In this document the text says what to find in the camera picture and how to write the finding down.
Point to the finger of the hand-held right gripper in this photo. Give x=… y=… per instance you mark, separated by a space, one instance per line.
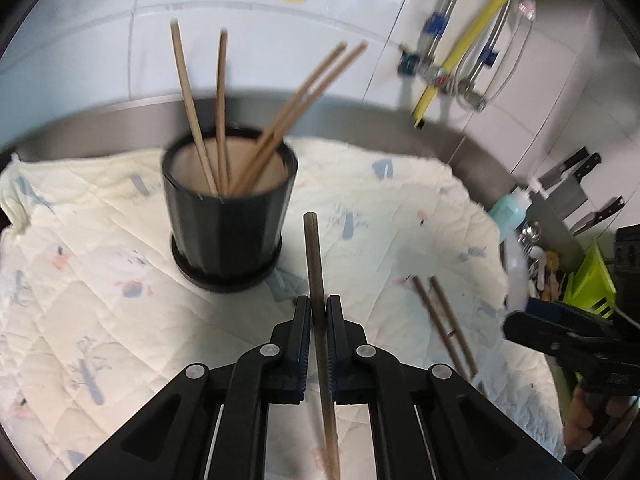
x=565 y=310
x=550 y=335

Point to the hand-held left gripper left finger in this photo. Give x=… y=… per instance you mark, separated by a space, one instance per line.
x=300 y=350

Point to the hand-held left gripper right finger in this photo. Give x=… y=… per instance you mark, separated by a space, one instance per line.
x=337 y=350

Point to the dark wooden chopstick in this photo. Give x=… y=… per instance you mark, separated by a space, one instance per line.
x=315 y=260

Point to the black ribbed utensil cup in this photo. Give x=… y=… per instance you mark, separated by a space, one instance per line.
x=225 y=240

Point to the bunch of brown chopsticks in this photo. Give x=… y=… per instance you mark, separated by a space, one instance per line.
x=194 y=110

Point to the person's right hand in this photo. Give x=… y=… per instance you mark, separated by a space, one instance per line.
x=580 y=415

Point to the green plastic rack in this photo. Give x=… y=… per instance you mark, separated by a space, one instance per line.
x=592 y=280

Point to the cluster of metal spoons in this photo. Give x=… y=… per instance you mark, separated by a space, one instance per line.
x=532 y=230

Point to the blue soap pump bottle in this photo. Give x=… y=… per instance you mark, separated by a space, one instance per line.
x=510 y=210

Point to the cream quilted printed cloth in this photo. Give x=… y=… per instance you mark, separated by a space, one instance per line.
x=100 y=260

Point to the metal angle valve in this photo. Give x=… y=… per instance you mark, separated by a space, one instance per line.
x=425 y=67
x=472 y=92

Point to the pink hanging tag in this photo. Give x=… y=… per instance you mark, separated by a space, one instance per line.
x=525 y=10

